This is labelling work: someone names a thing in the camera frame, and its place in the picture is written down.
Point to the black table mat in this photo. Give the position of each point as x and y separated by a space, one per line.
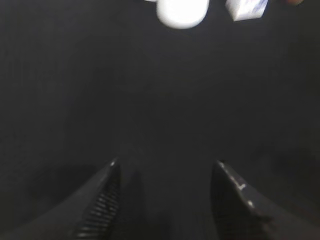
85 81

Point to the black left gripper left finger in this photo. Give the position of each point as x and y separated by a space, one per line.
87 214

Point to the white ceramic mug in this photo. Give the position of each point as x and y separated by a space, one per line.
181 14

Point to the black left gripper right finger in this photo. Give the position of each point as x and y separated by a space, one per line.
240 212

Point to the white blueberry milk carton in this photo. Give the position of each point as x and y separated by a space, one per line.
241 10

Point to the red Nescafe can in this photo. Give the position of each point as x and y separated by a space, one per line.
294 2

